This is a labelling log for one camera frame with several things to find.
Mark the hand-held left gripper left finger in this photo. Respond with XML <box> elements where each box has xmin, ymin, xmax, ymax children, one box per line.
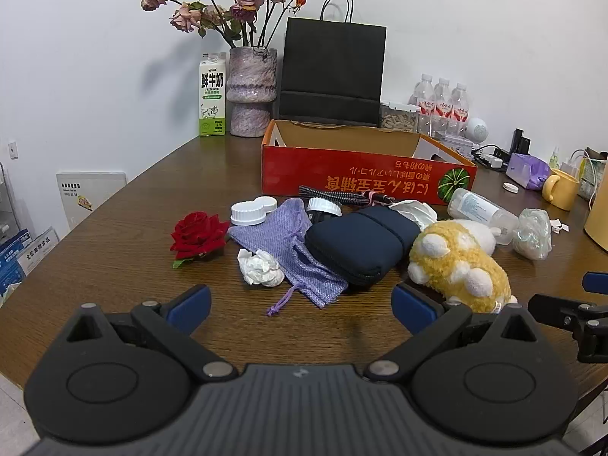
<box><xmin>64</xmin><ymin>283</ymin><xmax>239</xmax><ymax>383</ymax></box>

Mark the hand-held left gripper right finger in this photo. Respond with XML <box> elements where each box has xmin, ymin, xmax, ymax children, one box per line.
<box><xmin>363</xmin><ymin>282</ymin><xmax>541</xmax><ymax>383</ymax></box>

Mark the yellow white plush toy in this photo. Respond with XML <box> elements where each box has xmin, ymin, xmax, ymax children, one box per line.
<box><xmin>408</xmin><ymin>219</ymin><xmax>518</xmax><ymax>314</ymax></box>

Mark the clear plastic bag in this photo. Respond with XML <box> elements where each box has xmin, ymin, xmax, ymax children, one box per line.
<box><xmin>513</xmin><ymin>209</ymin><xmax>553</xmax><ymax>260</ymax></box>

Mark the navy zip pouch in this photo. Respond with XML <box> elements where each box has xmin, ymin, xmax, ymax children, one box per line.
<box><xmin>304</xmin><ymin>206</ymin><xmax>421</xmax><ymax>287</ymax></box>

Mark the purple drawstring bag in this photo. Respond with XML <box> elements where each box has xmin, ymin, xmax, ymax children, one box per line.
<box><xmin>227</xmin><ymin>198</ymin><xmax>350</xmax><ymax>317</ymax></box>

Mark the white contact lens case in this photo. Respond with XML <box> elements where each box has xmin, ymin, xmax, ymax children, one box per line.
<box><xmin>230</xmin><ymin>196</ymin><xmax>279</xmax><ymax>226</ymax></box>

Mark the red cardboard box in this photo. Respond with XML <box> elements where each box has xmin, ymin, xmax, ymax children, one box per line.
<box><xmin>261</xmin><ymin>120</ymin><xmax>477</xmax><ymax>210</ymax></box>

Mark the wooden desktop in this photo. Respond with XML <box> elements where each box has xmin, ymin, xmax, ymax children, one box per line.
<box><xmin>0</xmin><ymin>126</ymin><xmax>608</xmax><ymax>423</ymax></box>

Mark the tan container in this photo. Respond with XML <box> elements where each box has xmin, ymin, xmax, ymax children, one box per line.
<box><xmin>584</xmin><ymin>185</ymin><xmax>608</xmax><ymax>239</ymax></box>

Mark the red rose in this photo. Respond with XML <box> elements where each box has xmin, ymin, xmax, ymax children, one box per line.
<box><xmin>170</xmin><ymin>212</ymin><xmax>231</xmax><ymax>269</ymax></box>

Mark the crumpled white tissue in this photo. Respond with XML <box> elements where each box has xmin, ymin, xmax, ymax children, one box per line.
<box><xmin>236</xmin><ymin>248</ymin><xmax>285</xmax><ymax>287</ymax></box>

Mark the yellow mug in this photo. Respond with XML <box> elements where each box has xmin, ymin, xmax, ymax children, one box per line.
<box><xmin>542</xmin><ymin>168</ymin><xmax>581</xmax><ymax>211</ymax></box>

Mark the crumpled white paper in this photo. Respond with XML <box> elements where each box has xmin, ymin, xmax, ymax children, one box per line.
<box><xmin>389</xmin><ymin>199</ymin><xmax>438</xmax><ymax>229</ymax></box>

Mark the white paper bag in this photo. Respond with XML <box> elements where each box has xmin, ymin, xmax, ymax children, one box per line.
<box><xmin>567</xmin><ymin>149</ymin><xmax>608</xmax><ymax>200</ymax></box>

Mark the clear plastic bottle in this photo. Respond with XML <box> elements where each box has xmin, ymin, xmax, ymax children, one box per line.
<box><xmin>447</xmin><ymin>187</ymin><xmax>519</xmax><ymax>246</ymax></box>

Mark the purple tissue pack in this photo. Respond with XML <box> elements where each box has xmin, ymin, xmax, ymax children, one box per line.
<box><xmin>506</xmin><ymin>153</ymin><xmax>552</xmax><ymax>190</ymax></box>

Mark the white round jar lid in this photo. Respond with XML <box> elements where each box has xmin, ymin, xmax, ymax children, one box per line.
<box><xmin>306</xmin><ymin>197</ymin><xmax>343</xmax><ymax>219</ymax></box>

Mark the white flat carton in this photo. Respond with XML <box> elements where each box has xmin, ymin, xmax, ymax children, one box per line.
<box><xmin>56</xmin><ymin>169</ymin><xmax>128</xmax><ymax>231</ymax></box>

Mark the white tissue box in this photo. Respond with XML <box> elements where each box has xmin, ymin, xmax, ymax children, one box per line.
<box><xmin>444</xmin><ymin>135</ymin><xmax>474</xmax><ymax>158</ymax></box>

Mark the glass beaker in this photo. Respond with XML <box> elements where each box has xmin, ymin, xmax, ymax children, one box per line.
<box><xmin>429</xmin><ymin>113</ymin><xmax>462</xmax><ymax>142</ymax></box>

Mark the clear jar of seeds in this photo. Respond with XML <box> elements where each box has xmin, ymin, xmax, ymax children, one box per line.
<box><xmin>380</xmin><ymin>101</ymin><xmax>421</xmax><ymax>132</ymax></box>

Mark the white round speaker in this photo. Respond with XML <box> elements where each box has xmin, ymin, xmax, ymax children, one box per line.
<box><xmin>463</xmin><ymin>116</ymin><xmax>490</xmax><ymax>142</ymax></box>

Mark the white green milk carton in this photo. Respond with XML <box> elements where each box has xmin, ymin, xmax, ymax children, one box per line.
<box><xmin>198</xmin><ymin>52</ymin><xmax>228</xmax><ymax>137</ymax></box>

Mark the grey rack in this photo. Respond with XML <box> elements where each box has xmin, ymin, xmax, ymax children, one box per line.
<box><xmin>0</xmin><ymin>161</ymin><xmax>22</xmax><ymax>243</ymax></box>

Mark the pink marbled vase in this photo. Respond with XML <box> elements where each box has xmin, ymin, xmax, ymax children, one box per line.
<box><xmin>225</xmin><ymin>46</ymin><xmax>279</xmax><ymax>138</ymax></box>

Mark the black paper bag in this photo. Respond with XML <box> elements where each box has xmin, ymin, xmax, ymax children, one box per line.
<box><xmin>278</xmin><ymin>0</ymin><xmax>386</xmax><ymax>128</ymax></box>

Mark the black braided cable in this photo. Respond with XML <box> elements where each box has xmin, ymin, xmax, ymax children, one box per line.
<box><xmin>298</xmin><ymin>185</ymin><xmax>395</xmax><ymax>210</ymax></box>

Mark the white power adapter with cables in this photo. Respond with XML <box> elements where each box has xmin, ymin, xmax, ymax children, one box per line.
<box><xmin>472</xmin><ymin>145</ymin><xmax>509</xmax><ymax>169</ymax></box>

